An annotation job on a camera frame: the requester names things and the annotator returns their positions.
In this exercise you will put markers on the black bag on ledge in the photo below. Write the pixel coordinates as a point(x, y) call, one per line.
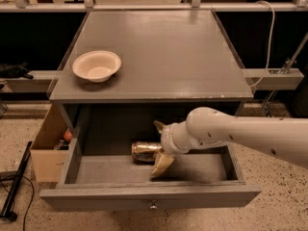
point(15, 71)

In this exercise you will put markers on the orange ball in box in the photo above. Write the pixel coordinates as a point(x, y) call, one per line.
point(67, 136)

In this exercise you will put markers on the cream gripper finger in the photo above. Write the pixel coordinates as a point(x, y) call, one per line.
point(159, 126)
point(162, 163)

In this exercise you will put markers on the grey open top drawer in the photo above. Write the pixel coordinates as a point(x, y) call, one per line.
point(100, 174)

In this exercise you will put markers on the black tripod leg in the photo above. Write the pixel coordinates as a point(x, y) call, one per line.
point(15, 177)

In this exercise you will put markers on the orange gold soda can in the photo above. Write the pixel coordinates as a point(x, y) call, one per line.
point(144, 151)

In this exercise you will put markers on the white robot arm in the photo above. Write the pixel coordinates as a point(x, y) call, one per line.
point(204, 128)

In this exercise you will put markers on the grey wooden cabinet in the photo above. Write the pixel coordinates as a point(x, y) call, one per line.
point(171, 62)

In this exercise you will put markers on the silver drawer knob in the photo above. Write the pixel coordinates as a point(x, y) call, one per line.
point(153, 205)

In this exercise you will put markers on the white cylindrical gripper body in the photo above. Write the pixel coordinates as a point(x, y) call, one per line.
point(167, 139)

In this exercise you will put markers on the dark item in box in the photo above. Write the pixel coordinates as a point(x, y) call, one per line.
point(61, 145)

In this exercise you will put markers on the brown cardboard box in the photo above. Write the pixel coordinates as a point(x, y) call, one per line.
point(47, 162)

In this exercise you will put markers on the white paper bowl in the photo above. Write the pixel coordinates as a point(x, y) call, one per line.
point(96, 66)

